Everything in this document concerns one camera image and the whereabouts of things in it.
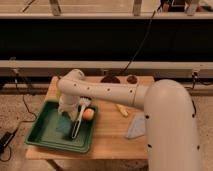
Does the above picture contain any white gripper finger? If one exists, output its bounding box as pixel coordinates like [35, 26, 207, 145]
[69, 112, 78, 122]
[58, 106, 65, 115]

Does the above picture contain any green plastic tray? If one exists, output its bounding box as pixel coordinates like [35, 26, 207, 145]
[25, 100, 98, 153]

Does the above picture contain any metal rail frame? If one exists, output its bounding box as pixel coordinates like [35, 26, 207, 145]
[0, 60, 213, 79]

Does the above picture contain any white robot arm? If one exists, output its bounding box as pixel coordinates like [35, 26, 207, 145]
[58, 69, 202, 171]

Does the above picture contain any black floor cable left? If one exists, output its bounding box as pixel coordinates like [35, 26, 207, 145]
[0, 73, 38, 163]

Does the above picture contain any yellow round fruit toy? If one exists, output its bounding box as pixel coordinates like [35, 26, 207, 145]
[82, 108, 94, 121]

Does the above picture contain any black power adapter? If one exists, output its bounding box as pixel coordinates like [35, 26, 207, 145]
[0, 132, 13, 154]

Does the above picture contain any black hanging cable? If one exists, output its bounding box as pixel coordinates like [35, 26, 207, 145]
[116, 9, 157, 77]

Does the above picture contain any dark red bowl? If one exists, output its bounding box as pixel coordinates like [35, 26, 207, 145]
[101, 75, 120, 83]

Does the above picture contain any white cup with brown content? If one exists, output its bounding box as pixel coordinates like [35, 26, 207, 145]
[127, 75, 138, 84]

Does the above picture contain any green sponge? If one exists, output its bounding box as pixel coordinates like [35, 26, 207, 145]
[56, 115, 73, 135]

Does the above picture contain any yellow corn toy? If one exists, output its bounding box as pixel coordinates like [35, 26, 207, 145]
[116, 104, 128, 117]

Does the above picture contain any light blue cloth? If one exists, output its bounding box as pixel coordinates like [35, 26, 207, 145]
[126, 113, 146, 139]

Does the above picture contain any white dish brush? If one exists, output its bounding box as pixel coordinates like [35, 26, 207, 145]
[71, 97, 91, 139]

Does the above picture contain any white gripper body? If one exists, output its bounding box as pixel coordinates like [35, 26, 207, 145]
[59, 94, 79, 115]

